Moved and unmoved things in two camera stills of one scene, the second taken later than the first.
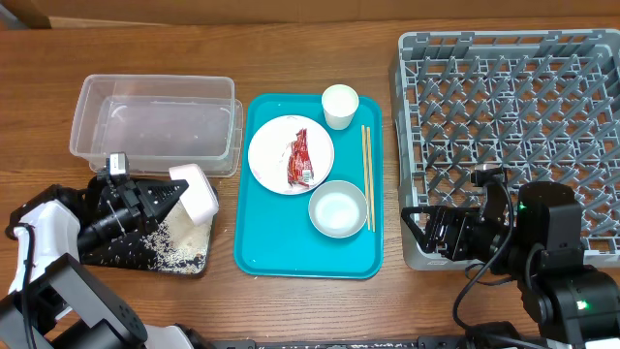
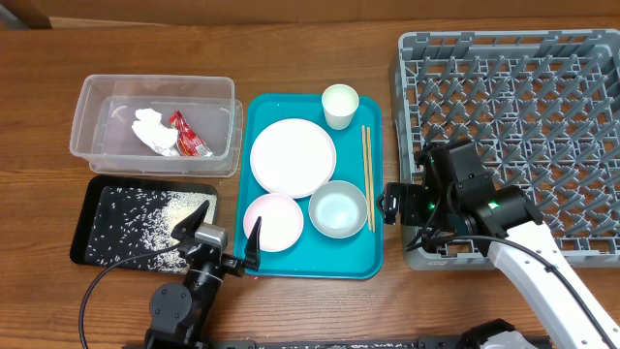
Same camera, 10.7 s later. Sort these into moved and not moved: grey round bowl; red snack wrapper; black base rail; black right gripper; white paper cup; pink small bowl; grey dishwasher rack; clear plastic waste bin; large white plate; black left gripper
Moved: black right gripper; black left gripper; red snack wrapper; pink small bowl
Not moved: white paper cup; black base rail; large white plate; grey dishwasher rack; grey round bowl; clear plastic waste bin
